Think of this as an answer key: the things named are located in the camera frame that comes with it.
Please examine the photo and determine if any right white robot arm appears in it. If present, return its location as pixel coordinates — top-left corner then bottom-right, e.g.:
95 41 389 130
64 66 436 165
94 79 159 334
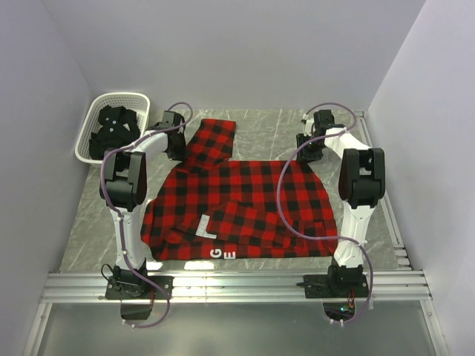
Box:
296 125 385 297

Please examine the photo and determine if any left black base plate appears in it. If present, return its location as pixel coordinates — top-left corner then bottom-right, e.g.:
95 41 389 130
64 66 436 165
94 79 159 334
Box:
105 275 174 300

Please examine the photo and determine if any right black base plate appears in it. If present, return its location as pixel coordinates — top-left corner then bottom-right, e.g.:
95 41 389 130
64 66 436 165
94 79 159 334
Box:
296 274 370 299

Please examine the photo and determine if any aluminium mounting rail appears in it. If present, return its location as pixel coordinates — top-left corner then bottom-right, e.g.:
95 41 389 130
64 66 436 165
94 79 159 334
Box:
40 270 432 304

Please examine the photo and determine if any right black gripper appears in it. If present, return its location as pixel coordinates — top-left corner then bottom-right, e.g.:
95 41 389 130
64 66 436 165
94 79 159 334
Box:
296 133 325 164

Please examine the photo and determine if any aluminium side rail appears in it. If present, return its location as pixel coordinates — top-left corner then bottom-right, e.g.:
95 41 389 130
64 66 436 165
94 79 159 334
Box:
357 111 412 271

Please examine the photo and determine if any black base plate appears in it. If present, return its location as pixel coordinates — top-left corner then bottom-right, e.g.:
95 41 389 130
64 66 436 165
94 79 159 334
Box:
105 275 174 300
296 274 370 299

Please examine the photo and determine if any black shirt in basket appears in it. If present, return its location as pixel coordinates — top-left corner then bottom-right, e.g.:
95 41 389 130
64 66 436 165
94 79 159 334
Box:
89 105 140 160

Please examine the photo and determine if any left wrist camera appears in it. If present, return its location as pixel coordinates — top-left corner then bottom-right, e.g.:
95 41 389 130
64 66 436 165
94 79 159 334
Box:
157 111 185 130

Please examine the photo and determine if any red black plaid shirt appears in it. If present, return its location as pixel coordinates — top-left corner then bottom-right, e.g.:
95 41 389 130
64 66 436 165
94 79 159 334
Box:
141 119 338 260

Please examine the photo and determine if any white plastic laundry basket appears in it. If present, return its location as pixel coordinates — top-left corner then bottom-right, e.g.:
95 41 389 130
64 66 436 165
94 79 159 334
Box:
75 92 151 168

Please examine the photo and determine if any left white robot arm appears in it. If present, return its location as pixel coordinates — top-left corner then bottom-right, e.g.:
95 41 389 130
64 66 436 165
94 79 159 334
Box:
99 128 186 298

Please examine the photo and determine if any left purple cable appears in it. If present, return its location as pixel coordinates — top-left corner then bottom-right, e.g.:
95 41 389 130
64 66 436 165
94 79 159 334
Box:
99 101 194 329

